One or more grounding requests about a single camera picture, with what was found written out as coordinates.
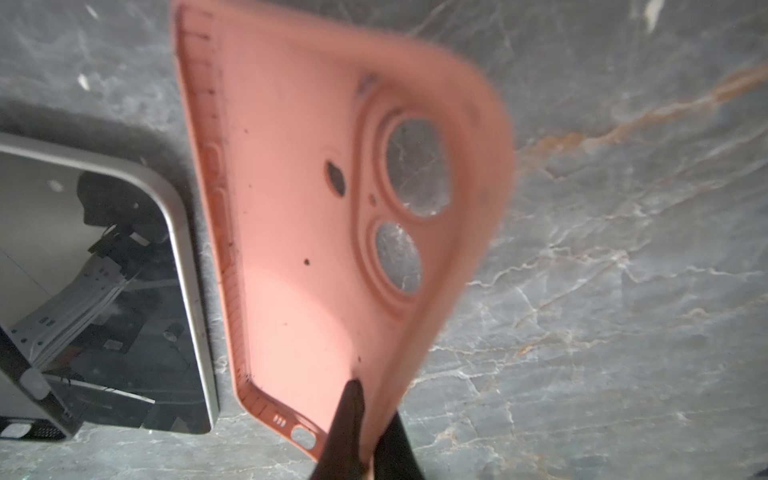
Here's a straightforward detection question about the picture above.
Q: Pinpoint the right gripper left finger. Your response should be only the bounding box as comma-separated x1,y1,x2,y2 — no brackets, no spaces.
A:
310,379,366,480

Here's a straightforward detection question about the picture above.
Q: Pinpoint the phone with pink edge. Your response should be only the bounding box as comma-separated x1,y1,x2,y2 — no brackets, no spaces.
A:
1,134,219,442

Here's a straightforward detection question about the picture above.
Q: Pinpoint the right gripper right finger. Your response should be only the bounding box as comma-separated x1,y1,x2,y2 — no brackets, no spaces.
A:
373,412,425,480

